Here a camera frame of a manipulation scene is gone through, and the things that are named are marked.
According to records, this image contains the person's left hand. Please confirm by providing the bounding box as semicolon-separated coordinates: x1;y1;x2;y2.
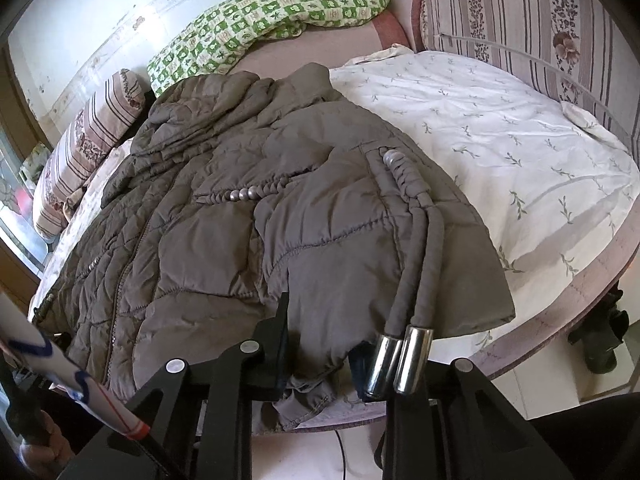
20;407;78;480

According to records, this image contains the wooden framed window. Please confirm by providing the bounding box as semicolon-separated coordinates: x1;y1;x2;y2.
0;45;56;286

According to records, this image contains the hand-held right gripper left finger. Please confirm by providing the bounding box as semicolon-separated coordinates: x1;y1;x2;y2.
57;292;291;480

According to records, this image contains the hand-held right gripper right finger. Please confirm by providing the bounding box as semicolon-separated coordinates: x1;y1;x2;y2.
350;342;576;480

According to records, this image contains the grey-brown puffer jacket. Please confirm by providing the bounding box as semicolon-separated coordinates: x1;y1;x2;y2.
32;62;517;433

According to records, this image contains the striped floral cushion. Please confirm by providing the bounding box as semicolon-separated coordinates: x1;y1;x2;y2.
419;0;640;161

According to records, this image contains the striped floral pillow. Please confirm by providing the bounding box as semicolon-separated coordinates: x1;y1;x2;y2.
32;69;147;241

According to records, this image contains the black boot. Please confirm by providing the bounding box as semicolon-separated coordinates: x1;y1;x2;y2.
567;287;631;375

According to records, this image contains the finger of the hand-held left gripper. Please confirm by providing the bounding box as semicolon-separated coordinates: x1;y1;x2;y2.
135;435;181;480

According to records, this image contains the green patterned pillow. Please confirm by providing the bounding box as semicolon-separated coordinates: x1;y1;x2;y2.
147;0;391;98

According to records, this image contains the black cable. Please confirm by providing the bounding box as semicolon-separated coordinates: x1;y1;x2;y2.
332;430;351;480

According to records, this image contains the pink round bed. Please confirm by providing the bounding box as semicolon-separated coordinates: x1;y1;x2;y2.
27;0;640;436

